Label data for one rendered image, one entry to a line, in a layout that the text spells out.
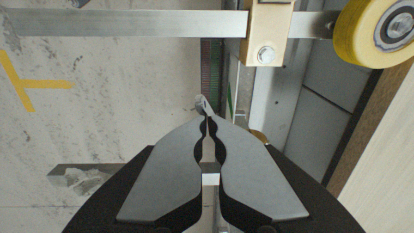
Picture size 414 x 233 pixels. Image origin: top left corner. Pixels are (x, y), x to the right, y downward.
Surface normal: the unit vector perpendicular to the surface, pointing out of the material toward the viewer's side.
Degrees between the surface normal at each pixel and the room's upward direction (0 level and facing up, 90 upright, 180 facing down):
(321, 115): 90
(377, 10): 0
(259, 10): 0
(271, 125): 0
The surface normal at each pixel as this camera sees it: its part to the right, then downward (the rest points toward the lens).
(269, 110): 0.02, 0.47
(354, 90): -1.00, 0.00
